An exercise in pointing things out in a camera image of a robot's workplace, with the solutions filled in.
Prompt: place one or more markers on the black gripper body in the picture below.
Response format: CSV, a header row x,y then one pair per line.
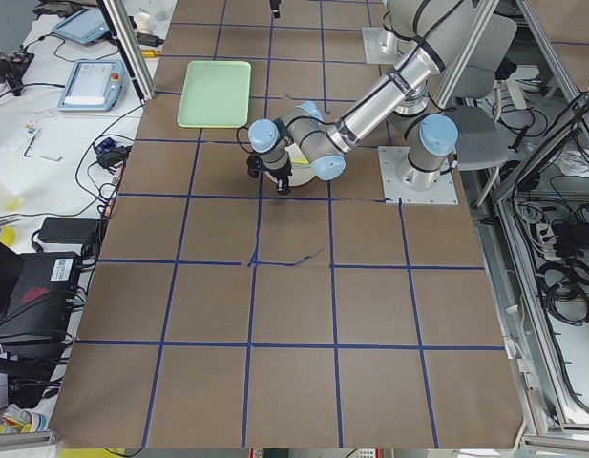
x,y
281,174

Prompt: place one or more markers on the white round plate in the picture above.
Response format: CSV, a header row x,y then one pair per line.
x,y
300,175

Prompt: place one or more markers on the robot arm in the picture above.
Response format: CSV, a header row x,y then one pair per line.
x,y
433,37

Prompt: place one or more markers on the light green tray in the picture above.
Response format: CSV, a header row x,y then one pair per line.
x,y
215,95

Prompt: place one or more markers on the brown paper table cover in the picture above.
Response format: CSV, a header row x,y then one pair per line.
x,y
223,315

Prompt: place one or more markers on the near teach pendant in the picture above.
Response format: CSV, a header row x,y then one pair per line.
x,y
93,85

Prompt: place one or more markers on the teach pendant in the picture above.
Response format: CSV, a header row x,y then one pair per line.
x,y
83,27
93,85

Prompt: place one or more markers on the white paper cup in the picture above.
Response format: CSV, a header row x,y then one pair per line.
x,y
143,22

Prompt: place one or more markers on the grey chair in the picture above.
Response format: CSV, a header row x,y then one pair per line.
x,y
480,145

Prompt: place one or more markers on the black power adapter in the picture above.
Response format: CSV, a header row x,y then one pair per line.
x,y
67,230

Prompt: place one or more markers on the far teach pendant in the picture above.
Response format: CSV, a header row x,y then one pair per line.
x,y
83,27

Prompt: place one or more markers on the black computer box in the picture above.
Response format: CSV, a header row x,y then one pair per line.
x,y
36,290

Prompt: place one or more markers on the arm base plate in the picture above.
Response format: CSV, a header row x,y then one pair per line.
x,y
380,46
402,183

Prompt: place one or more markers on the aluminium frame post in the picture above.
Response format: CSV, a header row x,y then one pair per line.
x,y
119,24

